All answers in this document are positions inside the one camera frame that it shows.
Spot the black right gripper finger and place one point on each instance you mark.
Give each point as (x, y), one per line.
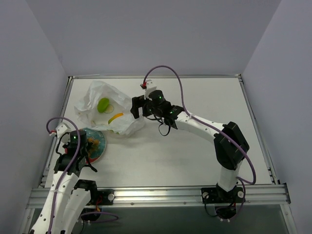
(137, 113)
(137, 103)

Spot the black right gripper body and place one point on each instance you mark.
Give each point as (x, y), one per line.
(140, 105)

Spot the brown fake fruit cluster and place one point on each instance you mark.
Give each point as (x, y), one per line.
(93, 146)

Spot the white printed plastic bag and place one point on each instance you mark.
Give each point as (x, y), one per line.
(100, 103)

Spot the yellow orange fake fruit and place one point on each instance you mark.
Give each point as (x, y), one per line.
(115, 117)

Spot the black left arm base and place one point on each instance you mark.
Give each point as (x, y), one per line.
(102, 197)

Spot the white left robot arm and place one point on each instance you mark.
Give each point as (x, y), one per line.
(68, 194)

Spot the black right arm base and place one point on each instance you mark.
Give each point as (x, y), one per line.
(216, 195)

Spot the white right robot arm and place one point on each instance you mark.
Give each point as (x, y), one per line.
(229, 143)

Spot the teal and red plate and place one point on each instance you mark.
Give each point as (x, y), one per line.
(102, 143)

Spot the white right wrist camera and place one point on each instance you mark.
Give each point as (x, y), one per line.
(148, 86)

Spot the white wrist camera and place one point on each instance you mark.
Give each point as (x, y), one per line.
(148, 86)
(60, 130)

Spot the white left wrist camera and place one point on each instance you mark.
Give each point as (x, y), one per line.
(60, 130)

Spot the aluminium front frame rail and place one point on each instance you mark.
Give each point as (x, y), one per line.
(188, 196)

